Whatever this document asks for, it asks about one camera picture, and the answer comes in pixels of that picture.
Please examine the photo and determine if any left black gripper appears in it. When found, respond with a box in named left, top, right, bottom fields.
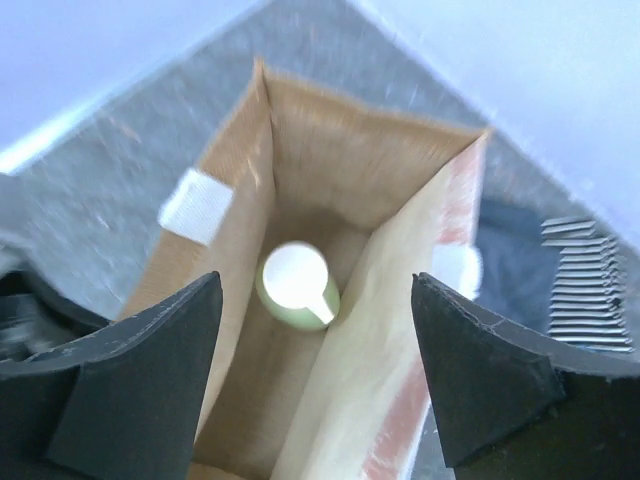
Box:
left=1, top=270, right=108, bottom=361

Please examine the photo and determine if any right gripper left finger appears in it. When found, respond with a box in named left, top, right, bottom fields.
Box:
left=1, top=272, right=223, bottom=479

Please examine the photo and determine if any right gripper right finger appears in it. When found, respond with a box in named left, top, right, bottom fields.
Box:
left=411, top=273, right=639, bottom=480

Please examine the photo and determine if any green bottle with pump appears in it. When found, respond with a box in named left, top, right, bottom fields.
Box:
left=255, top=241, right=340, bottom=331

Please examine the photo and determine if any brown canvas bag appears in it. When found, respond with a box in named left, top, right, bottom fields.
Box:
left=122, top=63, right=490, bottom=479

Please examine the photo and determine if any striped folded cloth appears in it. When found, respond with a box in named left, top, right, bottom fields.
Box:
left=541, top=217, right=634, bottom=354

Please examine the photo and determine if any dark blue folded cloth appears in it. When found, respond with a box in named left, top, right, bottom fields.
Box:
left=472, top=197, right=640, bottom=351

